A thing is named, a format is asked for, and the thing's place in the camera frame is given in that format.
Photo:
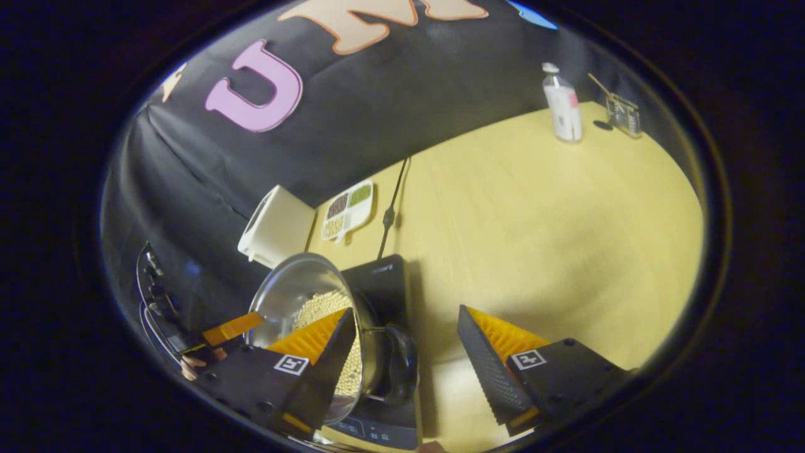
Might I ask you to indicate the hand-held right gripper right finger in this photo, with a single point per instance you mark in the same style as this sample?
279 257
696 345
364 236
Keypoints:
484 365

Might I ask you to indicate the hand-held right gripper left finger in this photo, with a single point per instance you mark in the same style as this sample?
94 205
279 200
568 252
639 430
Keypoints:
333 365

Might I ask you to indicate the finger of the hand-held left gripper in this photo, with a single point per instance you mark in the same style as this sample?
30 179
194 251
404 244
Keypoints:
233 328

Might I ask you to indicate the black induction cooktop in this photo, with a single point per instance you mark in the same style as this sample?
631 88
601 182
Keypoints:
383 283

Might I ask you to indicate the pile of yellow soybeans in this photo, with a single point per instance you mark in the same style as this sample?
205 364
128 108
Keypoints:
321 305

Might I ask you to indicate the white toaster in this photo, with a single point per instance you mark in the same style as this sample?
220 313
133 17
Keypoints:
277 226

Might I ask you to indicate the white divided bean tray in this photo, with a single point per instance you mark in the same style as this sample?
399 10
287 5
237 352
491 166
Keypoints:
348 211

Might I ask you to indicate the white bottle with pink label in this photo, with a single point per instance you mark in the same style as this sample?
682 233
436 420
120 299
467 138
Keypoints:
564 110

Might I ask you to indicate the clear glass holder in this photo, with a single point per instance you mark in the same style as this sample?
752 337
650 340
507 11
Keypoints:
624 116

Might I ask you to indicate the thin wooden stick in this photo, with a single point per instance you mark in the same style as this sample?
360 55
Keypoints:
599 85

